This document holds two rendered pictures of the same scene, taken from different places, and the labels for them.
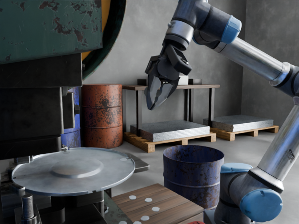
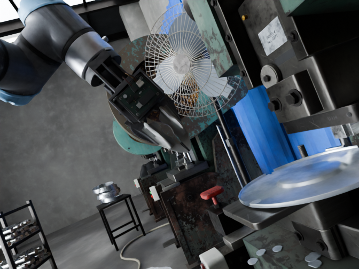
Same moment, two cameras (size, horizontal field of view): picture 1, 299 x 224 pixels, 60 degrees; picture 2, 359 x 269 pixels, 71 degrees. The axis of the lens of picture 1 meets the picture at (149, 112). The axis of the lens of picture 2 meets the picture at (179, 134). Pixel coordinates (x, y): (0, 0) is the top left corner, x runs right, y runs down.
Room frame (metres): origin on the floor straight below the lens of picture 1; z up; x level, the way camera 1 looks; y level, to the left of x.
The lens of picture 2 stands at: (1.15, 0.12, 0.94)
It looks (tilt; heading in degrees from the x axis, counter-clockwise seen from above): 1 degrees up; 196
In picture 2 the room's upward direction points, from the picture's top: 22 degrees counter-clockwise
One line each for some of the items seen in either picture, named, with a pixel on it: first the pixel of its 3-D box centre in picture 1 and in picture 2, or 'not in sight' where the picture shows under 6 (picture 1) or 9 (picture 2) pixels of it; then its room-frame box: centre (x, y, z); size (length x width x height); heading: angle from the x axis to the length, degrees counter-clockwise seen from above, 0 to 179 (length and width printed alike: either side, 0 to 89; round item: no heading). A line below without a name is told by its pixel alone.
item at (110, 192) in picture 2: not in sight; (116, 211); (-1.68, -1.88, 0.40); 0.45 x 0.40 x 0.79; 42
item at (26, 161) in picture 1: (24, 152); (343, 127); (0.56, 0.28, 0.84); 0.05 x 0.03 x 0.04; 30
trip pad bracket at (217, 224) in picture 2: not in sight; (231, 234); (0.40, -0.06, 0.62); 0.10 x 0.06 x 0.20; 30
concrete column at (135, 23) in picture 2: not in sight; (162, 91); (-4.37, -1.47, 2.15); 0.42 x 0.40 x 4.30; 120
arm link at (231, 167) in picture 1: (236, 181); not in sight; (0.93, -0.33, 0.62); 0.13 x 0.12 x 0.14; 7
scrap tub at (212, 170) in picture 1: (192, 185); not in sight; (1.73, -0.30, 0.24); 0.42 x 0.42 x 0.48
